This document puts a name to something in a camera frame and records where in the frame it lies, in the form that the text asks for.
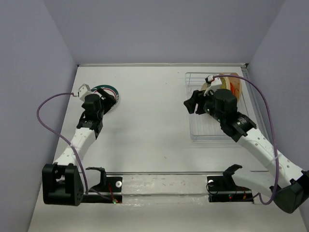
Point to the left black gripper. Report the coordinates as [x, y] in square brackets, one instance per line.
[109, 101]

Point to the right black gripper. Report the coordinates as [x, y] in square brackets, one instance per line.
[198, 95]

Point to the white plate green rim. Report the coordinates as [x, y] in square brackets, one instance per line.
[109, 96]

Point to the beige bird pattern plate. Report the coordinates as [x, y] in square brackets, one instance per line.
[236, 87]

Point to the small beige patterned plate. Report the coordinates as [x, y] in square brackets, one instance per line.
[206, 88]

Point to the yellow green woven plate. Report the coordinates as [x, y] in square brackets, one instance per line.
[225, 82]

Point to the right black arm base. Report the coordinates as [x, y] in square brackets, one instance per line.
[222, 188]

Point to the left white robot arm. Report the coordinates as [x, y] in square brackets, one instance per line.
[64, 182]

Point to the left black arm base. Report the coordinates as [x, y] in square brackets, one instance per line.
[103, 188]

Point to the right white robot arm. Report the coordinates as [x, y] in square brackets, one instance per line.
[286, 184]

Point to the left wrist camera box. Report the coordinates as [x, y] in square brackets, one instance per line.
[83, 91]

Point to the white wire dish rack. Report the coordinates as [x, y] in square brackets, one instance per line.
[204, 128]

